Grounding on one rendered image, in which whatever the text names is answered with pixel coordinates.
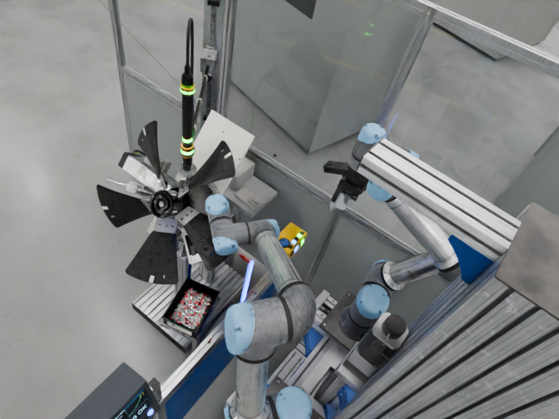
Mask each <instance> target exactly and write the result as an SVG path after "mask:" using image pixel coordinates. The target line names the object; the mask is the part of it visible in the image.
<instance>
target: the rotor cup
mask: <svg viewBox="0 0 559 419"><path fill-rule="evenodd" d="M178 193H179V188H172V189H170V190H158V191H156V192H155V193H154V194H153V195H152V196H151V198H150V203H149V206H150V210H151V212H152V214H153V215H154V216H155V217H157V218H160V219H168V218H170V219H174V217H175V216H176V215H178V214H179V213H180V212H181V211H182V210H184V209H185V208H186V207H188V206H190V207H191V208H192V205H193V203H192V198H191V196H190V194H189V193H188V194H186V195H185V196H184V197H183V198H182V199H181V200H180V198H178ZM172 194H175V195H172ZM161 201H162V202H163V203H164V205H163V206H162V207H161V206H160V202H161ZM173 211H177V213H172V212H173Z"/></svg>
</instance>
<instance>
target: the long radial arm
mask: <svg viewBox="0 0 559 419"><path fill-rule="evenodd" d="M144 159H145V158H144V157H139V156H133V155H129V156H128V158H127V160H126V163H125V164H124V166H123V168H122V169H124V170H125V171H127V172H128V173H129V174H131V175H132V176H134V177H135V178H137V179H138V180H139V181H140V182H141V183H143V184H144V185H146V186H147V187H148V188H150V189H151V190H153V191H154V192H156V191H158V190H163V188H162V186H161V182H160V181H159V180H158V179H157V176H156V172H155V170H154V169H153V168H151V167H150V166H149V165H148V164H146V163H145V162H144ZM162 174H163V176H164V178H165V181H167V183H168V185H167V189H168V190H170V187H171V188H172V186H175V185H174V184H176V182H177V180H175V179H173V178H172V177H171V176H169V175H168V174H164V173H162Z"/></svg>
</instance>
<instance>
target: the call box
mask: <svg viewBox="0 0 559 419"><path fill-rule="evenodd" d="M301 230H302V229H301V228H299V227H298V226H296V225H295V224H293V223H291V222H290V223H289V224H288V225H287V226H286V227H285V228H284V229H283V230H282V231H281V232H280V233H279V241H281V240H282V239H283V238H285V239H287V240H288V241H289V245H290V244H291V245H292V246H293V248H292V249H289V248H288V246H289V245H288V246H286V247H284V246H283V248H284V250H285V252H286V253H287V255H288V256H289V259H290V258H291V257H292V256H293V255H294V254H295V253H296V252H297V251H298V249H297V250H296V251H295V252H294V254H293V255H292V256H291V257H290V255H291V252H292V251H293V250H295V248H296V247H297V246H298V245H299V243H301V241H302V240H303V239H304V238H305V237H306V235H307V233H306V232H305V231H304V234H303V235H302V234H301V235H302V236H301V237H300V238H299V237H298V236H297V235H298V234H299V233H300V232H301ZM295 237H298V238H299V240H298V241H296V240H295V241H296V243H295V244H292V243H291V241H292V240H294V238H295ZM303 244H304V243H303ZM303 244H302V245H303ZM302 245H301V246H302ZM301 246H300V247H301ZM300 247H299V248H300Z"/></svg>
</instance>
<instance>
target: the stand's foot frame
mask: <svg viewBox="0 0 559 419"><path fill-rule="evenodd" d="M190 278H191V279H193V280H195V281H196V282H198V283H202V284H204V285H205V286H208V287H210V288H212V289H215V290H217V291H220V293H219V295H218V297H221V300H220V301H219V303H218V305H217V307H216V309H215V311H214V312H213V314H212V316H211V318H210V320H209V322H208V323H207V325H206V327H205V329H204V331H203V333H204V332H205V331H206V330H207V329H208V328H209V327H210V326H211V325H212V324H213V323H214V322H215V320H216V319H217V318H218V317H219V316H220V315H221V314H222V313H223V312H224V311H225V310H226V309H227V308H228V307H229V306H230V305H231V304H232V303H233V302H234V301H235V300H236V299H237V298H238V297H239V296H240V294H241V293H242V292H243V288H244V285H245V278H244V277H243V276H242V275H240V274H239V273H237V272H236V271H235V270H233V269H232V268H231V267H230V266H229V265H227V264H226V263H224V262H222V263H221V264H220V265H218V266H217V267H216V268H215V278H214V280H213V281H211V283H208V282H206V281H205V280H204V279H203V278H201V277H200V263H199V262H198V263H194V264H191V274H190ZM174 297H175V285H174V284H156V283H154V284H153V285H151V286H150V287H149V288H148V289H147V290H146V291H145V292H144V293H143V294H142V295H141V296H139V297H138V298H137V299H136V300H135V301H133V302H132V307H133V309H134V310H135V311H137V312H138V313H139V314H140V315H141V316H142V317H143V318H144V319H145V320H146V321H148V322H149V323H150V324H151V325H152V326H153V327H155V328H156V329H157V330H158V331H159V332H161V333H162V334H163V335H164V336H165V337H167V338H168V339H169V340H170V341H171V342H172V343H174V344H175V345H176V346H177V347H178V348H179V349H180V350H181V351H182V352H183V353H186V352H187V351H188V350H189V349H190V348H191V346H192V340H190V339H189V338H186V337H184V336H181V335H180V334H178V333H175V332H172V331H171V330H169V329H167V328H164V327H162V326H160V324H161V321H162V320H163V318H162V316H163V314H164V313H165V311H166V310H167V308H168V307H169V305H170V304H171V302H172V300H173V298H174ZM203 333H202V334H201V336H202V335H203Z"/></svg>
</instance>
